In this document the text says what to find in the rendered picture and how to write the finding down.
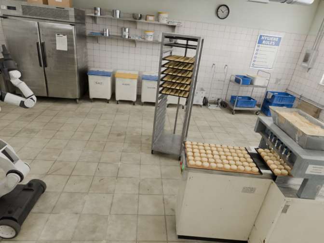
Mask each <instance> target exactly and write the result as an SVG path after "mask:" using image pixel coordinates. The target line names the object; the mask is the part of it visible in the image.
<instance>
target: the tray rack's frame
mask: <svg viewBox="0 0 324 243"><path fill-rule="evenodd" d="M164 35H166V36H175V37H183V38H191V39H198V38H199V37H200V36H196V35H188V34H179V33H168V32H165V33H164ZM201 39H202V43H201V48H200V54H199V60H198V65H197V71H196V77H195V83H194V88H193V94H192V100H191V105H190V111H189V119H188V124H187V130H186V136H185V137H184V141H187V135H188V130H189V122H190V117H191V111H192V105H193V100H194V94H195V89H196V83H197V77H198V72H199V66H200V61H201V56H202V50H203V42H204V36H201ZM186 55H187V48H185V55H184V56H186ZM179 102H180V97H178V103H177V110H176V117H175V126H174V133H168V132H164V131H163V132H162V134H161V135H160V137H159V139H158V141H157V142H156V144H155V145H154V146H153V150H154V151H159V152H163V153H168V154H172V155H176V156H179V153H180V150H178V149H179V146H180V145H179V143H180V138H181V135H177V134H175V131H176V122H177V115H178V108H179Z"/></svg>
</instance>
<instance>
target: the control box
mask: <svg viewBox="0 0 324 243"><path fill-rule="evenodd" d="M185 161H186V160H185V152H182V158H181V165H180V168H182V172H181V177H182V181H186V176H187V171H185ZM183 166H184V167H183Z"/></svg>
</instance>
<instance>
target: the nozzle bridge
mask: <svg viewBox="0 0 324 243"><path fill-rule="evenodd" d="M269 129H270V130H269ZM268 130H269V131H268ZM254 131H255V133H259V134H260V135H261V136H262V138H261V141H260V143H259V146H258V147H259V148H265V149H270V147H269V146H271V147H272V148H273V149H274V150H275V152H276V153H277V154H278V155H279V156H280V157H281V158H282V159H283V160H284V162H285V163H286V164H287V165H288V166H289V167H290V168H291V169H292V171H291V174H292V176H293V177H297V178H303V181H302V183H301V185H300V187H299V189H298V191H297V193H296V195H297V196H298V197H299V198H301V199H311V200H315V199H316V197H317V195H318V193H319V191H320V189H321V188H322V186H323V184H324V151H321V150H311V149H303V148H302V147H301V146H300V145H299V144H298V143H296V142H295V141H294V140H293V139H292V138H291V137H289V136H288V135H287V134H286V133H285V132H284V131H283V130H281V129H280V128H279V127H278V126H277V125H276V124H274V123H273V120H272V118H270V117H261V116H258V118H257V122H256V125H255V128H254ZM267 131H268V133H267ZM271 132H273V134H272V137H271V138H273V137H274V135H276V138H275V142H276V141H277V139H280V141H279V144H278V145H280V144H281V143H282V142H283V144H284V145H283V147H282V149H284V148H285V146H287V148H289V149H288V150H287V151H286V154H288V152H289V151H290V150H291V151H292V152H291V156H290V158H289V159H288V158H287V155H286V154H283V150H279V146H275V143H274V142H272V139H269V136H268V135H270V133H271ZM267 134H268V135H267ZM266 142H267V143H268V145H266Z"/></svg>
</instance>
